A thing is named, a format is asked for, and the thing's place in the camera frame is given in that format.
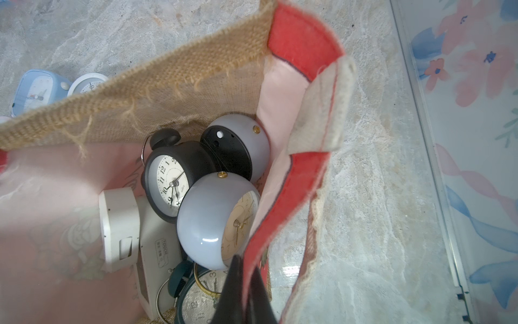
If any dark green triangular clock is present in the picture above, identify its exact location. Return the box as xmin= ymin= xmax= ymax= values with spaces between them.
xmin=155 ymin=261 xmax=227 ymax=323

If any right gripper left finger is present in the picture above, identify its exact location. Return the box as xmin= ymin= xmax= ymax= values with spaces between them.
xmin=211 ymin=255 xmax=244 ymax=324

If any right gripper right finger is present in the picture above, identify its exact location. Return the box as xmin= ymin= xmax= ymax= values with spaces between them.
xmin=248 ymin=268 xmax=277 ymax=324

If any black twin-bell alarm clock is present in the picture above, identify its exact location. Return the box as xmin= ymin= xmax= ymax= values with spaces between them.
xmin=142 ymin=128 xmax=216 ymax=224

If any blue square alarm clock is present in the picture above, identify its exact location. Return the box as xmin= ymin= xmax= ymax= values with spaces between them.
xmin=12 ymin=70 xmax=71 ymax=117

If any grey blue oval clock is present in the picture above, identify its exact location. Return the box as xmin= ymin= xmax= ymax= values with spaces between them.
xmin=200 ymin=114 xmax=271 ymax=183

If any small white digital clock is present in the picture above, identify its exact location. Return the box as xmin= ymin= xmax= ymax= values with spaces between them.
xmin=98 ymin=188 xmax=140 ymax=273

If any white round alarm clock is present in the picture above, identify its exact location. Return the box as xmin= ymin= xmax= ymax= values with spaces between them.
xmin=67 ymin=73 xmax=109 ymax=97

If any blue dome alarm clock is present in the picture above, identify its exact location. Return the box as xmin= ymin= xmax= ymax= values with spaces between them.
xmin=177 ymin=171 xmax=260 ymax=270

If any white large digital clock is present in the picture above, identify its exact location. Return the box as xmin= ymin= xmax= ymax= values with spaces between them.
xmin=134 ymin=197 xmax=183 ymax=320

